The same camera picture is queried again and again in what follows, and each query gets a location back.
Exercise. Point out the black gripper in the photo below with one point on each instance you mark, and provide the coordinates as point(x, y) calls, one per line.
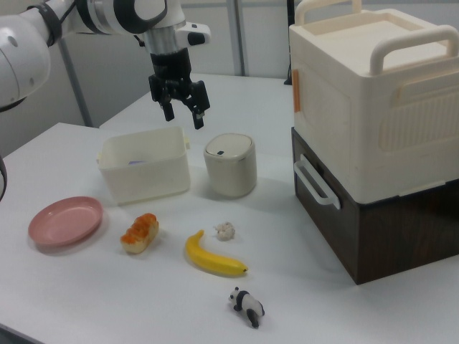
point(171, 71)

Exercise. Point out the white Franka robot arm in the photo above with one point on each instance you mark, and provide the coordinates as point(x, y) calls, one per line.
point(21, 53)

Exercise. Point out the yellow toy banana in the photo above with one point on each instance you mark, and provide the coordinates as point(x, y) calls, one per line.
point(211, 263)

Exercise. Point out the toy bread with orange glaze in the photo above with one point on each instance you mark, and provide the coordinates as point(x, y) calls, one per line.
point(140, 234)

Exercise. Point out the panda figurine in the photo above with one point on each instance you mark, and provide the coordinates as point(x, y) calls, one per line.
point(247, 304)

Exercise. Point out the crumpled white paper ball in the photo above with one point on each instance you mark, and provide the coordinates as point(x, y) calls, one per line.
point(224, 231)

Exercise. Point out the pink plate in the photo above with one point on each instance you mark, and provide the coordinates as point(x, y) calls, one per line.
point(64, 222)

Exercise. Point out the white open storage bin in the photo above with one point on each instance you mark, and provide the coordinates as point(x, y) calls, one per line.
point(150, 182)

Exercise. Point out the small beige trash can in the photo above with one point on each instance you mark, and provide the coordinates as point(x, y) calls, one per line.
point(231, 175)

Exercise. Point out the beige trash can lid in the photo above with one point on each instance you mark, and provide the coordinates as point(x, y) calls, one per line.
point(229, 145)

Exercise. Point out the thin black background pole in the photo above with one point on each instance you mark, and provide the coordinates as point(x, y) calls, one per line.
point(289, 43)

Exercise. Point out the orange tape strip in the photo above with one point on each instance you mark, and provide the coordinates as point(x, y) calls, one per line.
point(297, 93)

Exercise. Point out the dark brown drawer box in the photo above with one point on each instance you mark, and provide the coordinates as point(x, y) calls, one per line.
point(394, 243)

